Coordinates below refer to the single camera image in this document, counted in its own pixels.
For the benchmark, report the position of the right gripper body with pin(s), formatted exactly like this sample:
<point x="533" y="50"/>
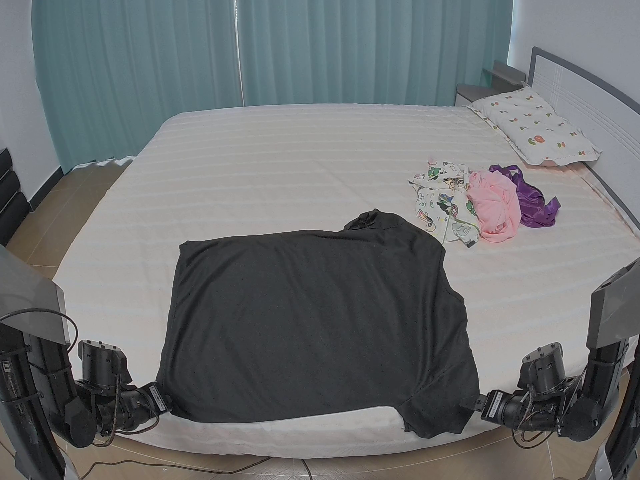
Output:
<point x="512" y="408"/>

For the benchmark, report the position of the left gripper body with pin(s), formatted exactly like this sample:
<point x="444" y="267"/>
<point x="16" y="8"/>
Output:
<point x="137" y="408"/>

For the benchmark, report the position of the black T-shirt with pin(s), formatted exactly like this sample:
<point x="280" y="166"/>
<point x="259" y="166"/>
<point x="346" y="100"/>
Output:
<point x="310" y="318"/>

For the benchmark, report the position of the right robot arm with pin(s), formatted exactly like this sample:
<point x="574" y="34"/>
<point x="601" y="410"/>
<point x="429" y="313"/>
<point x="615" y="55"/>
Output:
<point x="612" y="313"/>

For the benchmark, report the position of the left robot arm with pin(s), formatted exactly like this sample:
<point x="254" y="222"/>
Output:
<point x="35" y="368"/>

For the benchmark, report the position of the bed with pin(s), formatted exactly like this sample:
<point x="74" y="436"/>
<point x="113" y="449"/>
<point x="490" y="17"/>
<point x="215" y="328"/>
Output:
<point x="300" y="168"/>

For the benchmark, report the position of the pink garment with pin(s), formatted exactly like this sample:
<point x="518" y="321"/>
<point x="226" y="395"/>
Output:
<point x="495" y="208"/>

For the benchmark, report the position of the purple garment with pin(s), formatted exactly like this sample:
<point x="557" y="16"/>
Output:
<point x="532" y="205"/>

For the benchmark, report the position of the white printed garment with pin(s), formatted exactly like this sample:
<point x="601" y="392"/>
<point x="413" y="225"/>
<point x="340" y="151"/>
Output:
<point x="440" y="213"/>

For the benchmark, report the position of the white printed pillow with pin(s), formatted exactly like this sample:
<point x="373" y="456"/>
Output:
<point x="535" y="125"/>

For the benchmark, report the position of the grey bedside table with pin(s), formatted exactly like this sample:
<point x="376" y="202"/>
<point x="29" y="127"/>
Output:
<point x="472" y="93"/>

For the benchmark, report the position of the blue-green curtain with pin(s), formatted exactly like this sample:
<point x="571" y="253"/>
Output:
<point x="370" y="33"/>
<point x="135" y="63"/>

